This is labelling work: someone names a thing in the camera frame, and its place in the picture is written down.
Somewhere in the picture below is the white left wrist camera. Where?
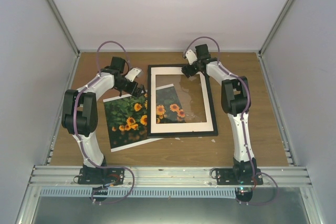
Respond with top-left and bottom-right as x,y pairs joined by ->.
125,68 -> 142,82

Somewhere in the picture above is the grey slotted cable duct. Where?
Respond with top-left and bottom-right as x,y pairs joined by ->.
40,187 -> 236,199

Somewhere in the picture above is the aluminium mounting rail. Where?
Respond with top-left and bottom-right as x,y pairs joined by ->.
28,165 -> 312,187

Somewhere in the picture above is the clear acrylic sheet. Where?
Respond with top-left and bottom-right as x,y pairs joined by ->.
155,74 -> 206,124

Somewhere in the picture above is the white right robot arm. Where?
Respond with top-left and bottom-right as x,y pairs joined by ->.
182,44 -> 257,185

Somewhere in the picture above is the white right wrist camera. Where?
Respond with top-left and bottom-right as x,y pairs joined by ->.
183,49 -> 197,65

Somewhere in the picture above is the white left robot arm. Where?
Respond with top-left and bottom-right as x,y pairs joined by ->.
61,57 -> 145,184

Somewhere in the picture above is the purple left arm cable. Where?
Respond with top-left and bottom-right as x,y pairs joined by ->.
73,40 -> 134,205

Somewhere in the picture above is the white photo mat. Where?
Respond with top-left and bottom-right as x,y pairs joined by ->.
148,65 -> 218,138

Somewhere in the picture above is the brown backing board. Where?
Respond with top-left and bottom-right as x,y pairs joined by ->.
67,58 -> 121,101

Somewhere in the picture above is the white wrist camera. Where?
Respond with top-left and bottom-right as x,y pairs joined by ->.
183,49 -> 197,65
125,68 -> 142,82

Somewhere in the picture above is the black picture frame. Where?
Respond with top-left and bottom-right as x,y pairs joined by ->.
148,64 -> 218,138

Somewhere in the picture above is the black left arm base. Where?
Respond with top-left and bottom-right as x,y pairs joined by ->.
73,166 -> 124,187

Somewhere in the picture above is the aluminium enclosure frame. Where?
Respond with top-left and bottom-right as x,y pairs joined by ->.
15,0 -> 336,224

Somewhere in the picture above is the sunflower photo print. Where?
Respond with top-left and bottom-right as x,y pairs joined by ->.
103,84 -> 186,152

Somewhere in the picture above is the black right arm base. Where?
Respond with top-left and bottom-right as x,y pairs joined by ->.
209,168 -> 264,186

